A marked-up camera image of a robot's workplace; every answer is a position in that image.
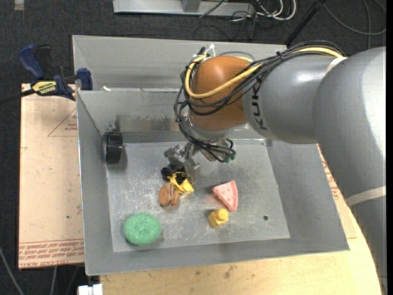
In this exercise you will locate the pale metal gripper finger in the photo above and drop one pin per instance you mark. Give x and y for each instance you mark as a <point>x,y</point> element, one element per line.
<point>172,152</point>
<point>192,167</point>

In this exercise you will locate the grey metal bin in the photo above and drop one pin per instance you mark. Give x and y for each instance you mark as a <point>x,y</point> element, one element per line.
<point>190,229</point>

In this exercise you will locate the orange-brown toy cookie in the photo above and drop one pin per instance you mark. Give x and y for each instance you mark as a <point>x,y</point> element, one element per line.
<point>168,196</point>

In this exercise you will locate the green round sponge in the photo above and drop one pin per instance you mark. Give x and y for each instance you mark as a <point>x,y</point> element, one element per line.
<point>142,228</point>

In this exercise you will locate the pink toy cheese wedge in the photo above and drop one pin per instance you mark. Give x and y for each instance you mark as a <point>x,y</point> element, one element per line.
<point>228,195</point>

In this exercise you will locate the yellow and black toy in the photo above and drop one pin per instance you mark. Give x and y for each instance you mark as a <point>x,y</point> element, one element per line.
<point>181,183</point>

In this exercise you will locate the black tape roll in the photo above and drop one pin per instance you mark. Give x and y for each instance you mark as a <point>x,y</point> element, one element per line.
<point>113,147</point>

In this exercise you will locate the brown cardboard board red print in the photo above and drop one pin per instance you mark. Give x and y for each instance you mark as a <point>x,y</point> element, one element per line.
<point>49,177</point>

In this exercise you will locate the yellow block with knob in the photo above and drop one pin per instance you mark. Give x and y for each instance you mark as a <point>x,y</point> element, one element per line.
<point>217,217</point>

